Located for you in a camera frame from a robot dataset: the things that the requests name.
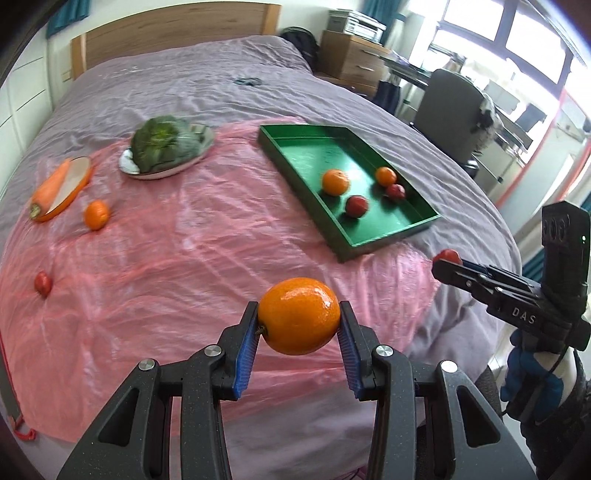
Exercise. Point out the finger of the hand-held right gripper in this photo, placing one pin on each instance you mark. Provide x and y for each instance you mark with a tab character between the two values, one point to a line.
508	276
457	274

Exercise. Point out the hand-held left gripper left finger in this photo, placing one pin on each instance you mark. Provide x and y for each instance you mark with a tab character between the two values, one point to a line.
244	355

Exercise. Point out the person's right forearm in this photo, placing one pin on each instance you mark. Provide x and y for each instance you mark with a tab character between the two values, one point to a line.
568	438

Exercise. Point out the wooden drawer cabinet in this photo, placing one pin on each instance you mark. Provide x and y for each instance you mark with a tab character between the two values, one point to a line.
351	55

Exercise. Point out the pink plastic sheet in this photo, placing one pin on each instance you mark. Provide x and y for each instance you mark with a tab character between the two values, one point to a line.
184	258

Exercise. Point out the small red apple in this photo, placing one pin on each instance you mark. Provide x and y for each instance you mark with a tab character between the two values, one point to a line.
357	206
396	192
42	283
448	254

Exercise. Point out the large orange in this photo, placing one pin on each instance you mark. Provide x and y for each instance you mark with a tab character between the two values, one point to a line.
299	316

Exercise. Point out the black backpack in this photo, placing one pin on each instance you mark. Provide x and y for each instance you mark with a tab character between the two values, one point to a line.
300	46

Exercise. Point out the orange-rimmed white plate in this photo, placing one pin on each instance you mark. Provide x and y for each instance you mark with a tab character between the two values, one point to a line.
76	180

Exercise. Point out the dark hanging bag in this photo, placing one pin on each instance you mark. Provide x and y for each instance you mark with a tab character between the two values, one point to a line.
388	97

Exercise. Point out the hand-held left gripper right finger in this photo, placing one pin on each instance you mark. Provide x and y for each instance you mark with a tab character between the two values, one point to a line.
347	360

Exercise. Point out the green rectangular tray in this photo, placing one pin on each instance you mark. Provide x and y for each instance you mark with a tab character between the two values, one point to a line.
314	157

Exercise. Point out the blue curtain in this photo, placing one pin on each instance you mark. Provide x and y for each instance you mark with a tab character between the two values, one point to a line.
383	9

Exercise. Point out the teal curtain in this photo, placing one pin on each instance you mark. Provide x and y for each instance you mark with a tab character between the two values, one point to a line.
57	25

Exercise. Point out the small orange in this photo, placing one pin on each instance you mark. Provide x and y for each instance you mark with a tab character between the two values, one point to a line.
335	181
386	176
96	215

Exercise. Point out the wooden headboard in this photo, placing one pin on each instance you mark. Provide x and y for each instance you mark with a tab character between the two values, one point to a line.
175	27

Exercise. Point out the carrot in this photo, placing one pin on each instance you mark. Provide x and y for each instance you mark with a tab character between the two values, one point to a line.
51	189

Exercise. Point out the grey printer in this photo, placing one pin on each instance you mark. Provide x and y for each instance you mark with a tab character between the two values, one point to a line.
355	25

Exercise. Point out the glass desk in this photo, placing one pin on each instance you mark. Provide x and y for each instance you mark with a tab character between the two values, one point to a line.
411	67

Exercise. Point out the grey office chair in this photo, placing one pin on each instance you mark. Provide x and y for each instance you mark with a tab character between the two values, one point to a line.
443	110

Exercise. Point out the dark-rimmed white plate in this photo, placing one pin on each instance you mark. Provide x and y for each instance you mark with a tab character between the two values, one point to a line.
125	162

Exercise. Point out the white wardrobe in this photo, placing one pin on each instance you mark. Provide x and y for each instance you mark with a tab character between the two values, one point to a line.
27	92

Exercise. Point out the smartphone in red case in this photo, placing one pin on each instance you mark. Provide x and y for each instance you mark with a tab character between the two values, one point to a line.
8	383

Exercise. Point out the person's right hand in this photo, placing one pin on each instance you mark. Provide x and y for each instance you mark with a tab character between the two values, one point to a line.
526	383

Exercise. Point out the green bok choy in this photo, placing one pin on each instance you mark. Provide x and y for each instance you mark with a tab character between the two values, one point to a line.
161	141

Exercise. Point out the window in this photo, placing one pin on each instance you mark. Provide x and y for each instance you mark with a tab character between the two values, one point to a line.
503	37

